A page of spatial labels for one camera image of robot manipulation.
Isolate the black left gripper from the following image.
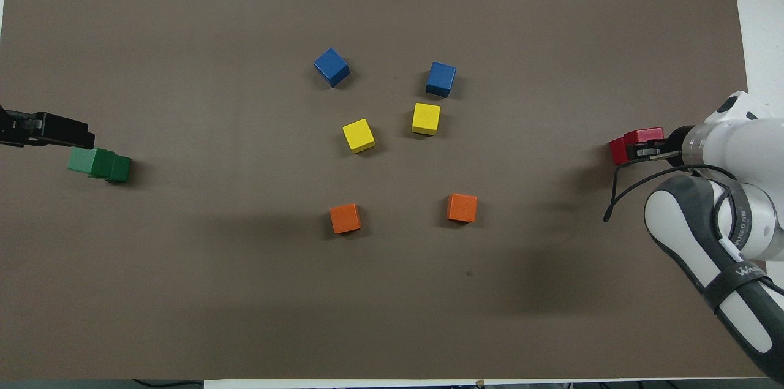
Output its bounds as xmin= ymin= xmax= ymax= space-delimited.
xmin=0 ymin=106 xmax=96 ymax=149

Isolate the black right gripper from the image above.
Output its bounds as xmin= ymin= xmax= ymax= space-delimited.
xmin=625 ymin=127 xmax=687 ymax=167

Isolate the red wooden block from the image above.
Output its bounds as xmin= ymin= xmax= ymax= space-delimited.
xmin=608 ymin=137 xmax=630 ymax=166
xmin=624 ymin=127 xmax=665 ymax=146

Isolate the green wooden block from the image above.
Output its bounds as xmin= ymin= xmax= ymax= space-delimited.
xmin=67 ymin=148 xmax=116 ymax=179
xmin=92 ymin=155 xmax=132 ymax=184

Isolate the orange wooden block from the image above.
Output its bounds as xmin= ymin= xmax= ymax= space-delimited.
xmin=446 ymin=193 xmax=478 ymax=224
xmin=330 ymin=203 xmax=362 ymax=235

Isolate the blue wooden block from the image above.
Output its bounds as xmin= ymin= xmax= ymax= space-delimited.
xmin=425 ymin=61 xmax=458 ymax=99
xmin=314 ymin=47 xmax=351 ymax=88

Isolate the yellow wooden block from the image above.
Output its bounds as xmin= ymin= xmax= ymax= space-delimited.
xmin=411 ymin=102 xmax=442 ymax=136
xmin=342 ymin=118 xmax=377 ymax=154

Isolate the brown table mat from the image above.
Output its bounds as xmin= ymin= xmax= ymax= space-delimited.
xmin=0 ymin=0 xmax=763 ymax=380

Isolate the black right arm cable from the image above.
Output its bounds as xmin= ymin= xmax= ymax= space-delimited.
xmin=603 ymin=162 xmax=736 ymax=222

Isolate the black floor cable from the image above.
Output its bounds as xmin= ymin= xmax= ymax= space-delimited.
xmin=132 ymin=379 xmax=204 ymax=388

